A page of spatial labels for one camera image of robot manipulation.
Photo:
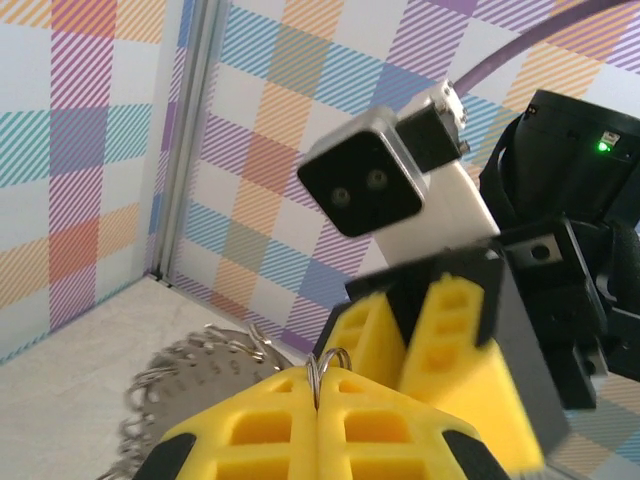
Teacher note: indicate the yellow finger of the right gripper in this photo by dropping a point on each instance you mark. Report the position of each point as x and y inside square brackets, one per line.
[465, 380]
[375, 350]

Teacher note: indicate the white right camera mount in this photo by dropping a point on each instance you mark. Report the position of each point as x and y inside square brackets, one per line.
[450, 215]

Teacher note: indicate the aluminium corner post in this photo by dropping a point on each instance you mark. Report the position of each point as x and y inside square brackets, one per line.
[192, 150]

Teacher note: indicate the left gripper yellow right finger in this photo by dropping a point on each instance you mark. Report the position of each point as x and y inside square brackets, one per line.
[380, 435]

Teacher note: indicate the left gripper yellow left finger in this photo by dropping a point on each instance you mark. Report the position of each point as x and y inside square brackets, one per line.
[260, 430]

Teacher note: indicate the metal key disc with rings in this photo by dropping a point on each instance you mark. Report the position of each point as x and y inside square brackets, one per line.
[200, 370]

